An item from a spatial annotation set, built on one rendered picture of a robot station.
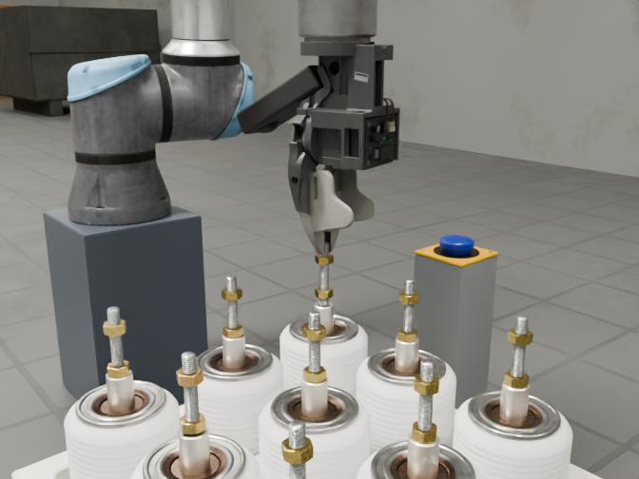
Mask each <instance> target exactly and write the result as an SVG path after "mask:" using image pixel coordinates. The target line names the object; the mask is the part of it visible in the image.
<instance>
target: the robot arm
mask: <svg viewBox="0 0 639 479"><path fill-rule="evenodd" d="M170 2H171V27H172V39H171V41H170V43H169V44H168V45H167V46H166V47H165V48H164V49H163V64H162V65H151V61H150V60H149V57H148V56H147V55H145V54H141V55H130V56H122V57H114V58H107V59H101V60H95V61H89V62H84V63H80V64H77V65H75V66H73V67H72V68H71V69H70V70H69V72H68V101H69V108H70V117H71V126H72V136H73V145H74V153H75V164H76V167H75V172H74V177H73V181H72V185H71V188H70V193H69V197H68V218H69V219H70V220H71V221H73V222H76V223H80V224H84V225H94V226H119V225H130V224H138V223H144V222H149V221H153V220H158V219H161V218H164V217H166V216H167V215H169V214H170V213H171V200H170V196H169V194H168V191H167V189H166V186H165V182H164V180H163V177H162V175H161V172H160V170H159V167H158V165H157V162H156V149H155V144H156V143H171V142H185V141H199V140H210V141H217V140H218V139H223V138H231V137H235V136H238V135H239V134H241V133H244V134H252V133H270V132H273V131H274V130H276V129H277V128H278V127H279V126H280V125H282V124H284V123H285V122H287V121H289V120H290V119H292V118H293V117H295V116H296V117H295V119H294V120H293V122H292V125H293V126H292V133H291V142H289V160H288V181H289V186H290V190H291V193H292V197H293V201H294V204H295V208H296V210H297V211H298V212H299V215H300V220H301V223H302V225H303V228H304V230H305V232H306V234H307V236H308V238H309V239H310V241H311V243H312V245H313V246H314V248H315V250H316V252H317V253H318V254H319V255H325V242H328V243H329V252H332V251H333V249H334V246H335V243H336V241H337V238H338V235H339V229H345V228H348V227H350V226H351V225H352V223H353V222H354V221H361V220H369V219H371V218H372V217H373V216H374V214H375V204H374V202H373V201H372V200H371V199H370V198H369V197H367V196H366V195H364V194H363V193H361V192H360V191H359V189H358V175H357V171H356V170H367V169H370V168H374V167H377V166H381V165H384V164H387V163H392V162H393V160H395V161H397V160H398V143H399V113H400V107H394V103H393V101H392V100H391V99H389V98H383V86H384V60H393V55H394V45H375V42H371V37H375V36H376V35H377V30H378V0H298V36H299V37H304V42H300V55H305V56H319V64H318V65H316V66H308V67H306V68H304V69H303V70H301V71H300V72H298V73H297V74H295V75H294V76H292V77H291V78H289V79H288V80H286V81H285V82H283V83H282V84H280V85H279V86H277V87H275V88H274V89H272V90H271V91H269V92H268V93H266V94H265V95H264V96H262V97H261V98H259V100H256V101H255V102H254V82H253V81H252V78H253V76H252V72H251V70H250V68H249V66H248V65H246V64H244V63H242V62H240V52H239V51H238V50H237V49H236V48H235V47H234V46H233V45H232V44H231V42H230V28H229V0H170ZM385 99H386V100H385ZM387 100H389V101H390V102H391V104H390V105H388V102H387ZM383 101H385V102H386V105H383ZM319 164H325V166H324V168H323V169H321V170H318V171H317V169H316V167H317V166H318V165H319Z"/></svg>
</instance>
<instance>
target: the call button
mask: <svg viewBox="0 0 639 479"><path fill-rule="evenodd" d="M439 246H440V247H442V248H443V249H442V251H443V252H444V253H446V254H450V255H459V256H460V255H467V254H470V252H471V249H473V248H474V240H473V239H471V238H469V237H465V236H459V235H450V236H445V237H442V238H441V239H440V240H439Z"/></svg>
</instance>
